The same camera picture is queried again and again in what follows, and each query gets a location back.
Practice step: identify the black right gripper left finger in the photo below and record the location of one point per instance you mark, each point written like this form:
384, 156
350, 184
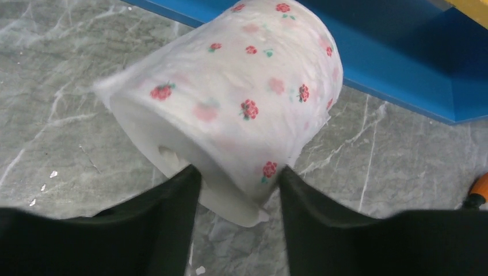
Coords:
149, 234

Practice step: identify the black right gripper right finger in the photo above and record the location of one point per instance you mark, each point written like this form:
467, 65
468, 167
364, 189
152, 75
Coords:
324, 237

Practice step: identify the white roll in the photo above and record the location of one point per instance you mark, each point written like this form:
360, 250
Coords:
238, 97

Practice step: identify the blue shelf with coloured boards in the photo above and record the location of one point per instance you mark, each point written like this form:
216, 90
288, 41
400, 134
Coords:
410, 53

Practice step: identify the orange handled screwdriver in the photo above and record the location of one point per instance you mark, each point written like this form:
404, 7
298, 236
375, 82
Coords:
477, 196

